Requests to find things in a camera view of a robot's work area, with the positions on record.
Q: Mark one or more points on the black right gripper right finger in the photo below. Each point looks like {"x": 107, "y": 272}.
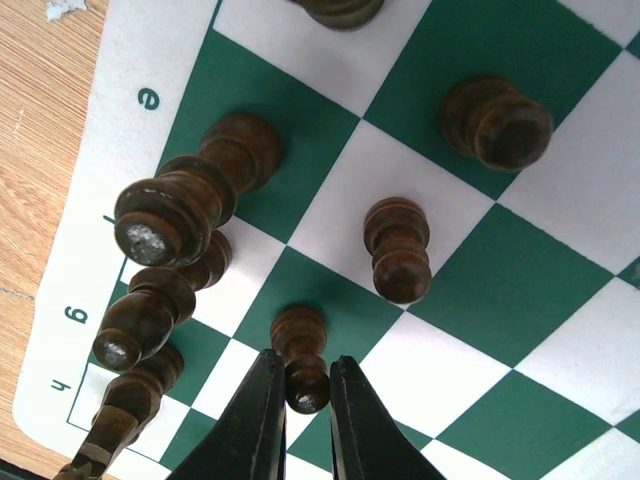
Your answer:
{"x": 366, "y": 442}

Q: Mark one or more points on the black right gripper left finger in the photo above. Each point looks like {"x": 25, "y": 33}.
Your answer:
{"x": 248, "y": 440}

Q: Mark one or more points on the dark pawn g file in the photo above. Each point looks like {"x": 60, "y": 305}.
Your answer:
{"x": 299, "y": 335}

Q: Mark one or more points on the green white chess board mat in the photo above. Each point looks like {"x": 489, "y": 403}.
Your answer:
{"x": 522, "y": 359}

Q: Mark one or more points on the dark knight g file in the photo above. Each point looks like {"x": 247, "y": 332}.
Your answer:
{"x": 129, "y": 403}

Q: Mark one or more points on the dark bishop f file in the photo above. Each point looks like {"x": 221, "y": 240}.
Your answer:
{"x": 138, "y": 324}

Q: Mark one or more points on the dark pawn f file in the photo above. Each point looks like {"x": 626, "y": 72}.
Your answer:
{"x": 396, "y": 235}

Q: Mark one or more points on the dark king e file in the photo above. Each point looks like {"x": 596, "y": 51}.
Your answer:
{"x": 169, "y": 219}

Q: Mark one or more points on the dark pawn e file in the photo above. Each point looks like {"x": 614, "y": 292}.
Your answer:
{"x": 487, "y": 117}

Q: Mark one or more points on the dark queen d file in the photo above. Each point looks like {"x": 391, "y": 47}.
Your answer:
{"x": 341, "y": 14}

